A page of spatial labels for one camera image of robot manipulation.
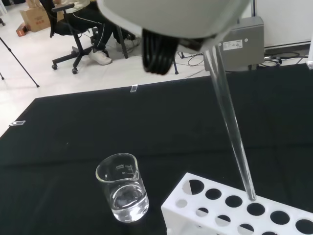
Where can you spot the grey metal cabinet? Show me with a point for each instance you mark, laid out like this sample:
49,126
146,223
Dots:
244,57

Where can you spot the white test tube rack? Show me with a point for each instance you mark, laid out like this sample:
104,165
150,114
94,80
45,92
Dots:
176,215

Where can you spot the white curtain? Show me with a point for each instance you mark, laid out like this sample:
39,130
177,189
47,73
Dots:
311,29

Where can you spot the thin black tripod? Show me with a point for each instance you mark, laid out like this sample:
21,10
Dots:
22,66

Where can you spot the person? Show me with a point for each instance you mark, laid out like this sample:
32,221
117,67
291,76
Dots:
83,20

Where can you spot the black table cloth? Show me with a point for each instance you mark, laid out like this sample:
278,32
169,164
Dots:
97,122

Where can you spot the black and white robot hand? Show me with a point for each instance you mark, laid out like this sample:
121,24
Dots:
171,17

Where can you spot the brown cardboard box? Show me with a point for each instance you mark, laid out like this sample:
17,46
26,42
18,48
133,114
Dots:
36,19

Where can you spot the black office chair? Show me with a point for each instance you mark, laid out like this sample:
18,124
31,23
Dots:
78,46

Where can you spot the black table leg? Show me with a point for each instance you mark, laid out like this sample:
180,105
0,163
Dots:
123,44

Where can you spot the clear cloth clip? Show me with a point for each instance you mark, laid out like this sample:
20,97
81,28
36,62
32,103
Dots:
17,123
309,65
134,88

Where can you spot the small orange cardboard box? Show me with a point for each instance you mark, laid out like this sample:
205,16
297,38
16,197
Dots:
22,30

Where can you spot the clear glass beaker with water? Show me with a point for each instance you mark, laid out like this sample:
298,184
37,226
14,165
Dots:
129,210

